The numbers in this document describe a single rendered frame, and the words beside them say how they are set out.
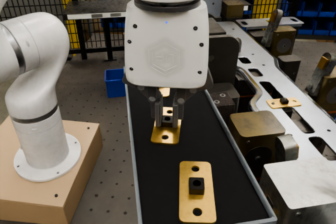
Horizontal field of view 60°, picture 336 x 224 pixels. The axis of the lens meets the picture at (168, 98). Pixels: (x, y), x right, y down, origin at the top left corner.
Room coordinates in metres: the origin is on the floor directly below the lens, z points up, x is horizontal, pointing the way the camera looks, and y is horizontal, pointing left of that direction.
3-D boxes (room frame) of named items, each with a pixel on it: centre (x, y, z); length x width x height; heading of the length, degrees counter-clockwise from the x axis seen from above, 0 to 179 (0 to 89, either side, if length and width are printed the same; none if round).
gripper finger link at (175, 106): (0.33, -0.02, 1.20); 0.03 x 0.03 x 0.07; 84
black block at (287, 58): (0.93, -0.44, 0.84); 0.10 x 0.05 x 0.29; 100
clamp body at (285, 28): (1.07, -0.45, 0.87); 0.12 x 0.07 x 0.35; 100
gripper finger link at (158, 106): (0.34, 0.02, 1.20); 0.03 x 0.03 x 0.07; 84
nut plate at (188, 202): (0.22, -0.03, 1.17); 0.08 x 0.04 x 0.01; 177
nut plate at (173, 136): (0.34, 0.00, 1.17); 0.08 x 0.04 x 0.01; 174
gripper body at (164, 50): (0.34, 0.00, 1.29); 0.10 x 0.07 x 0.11; 84
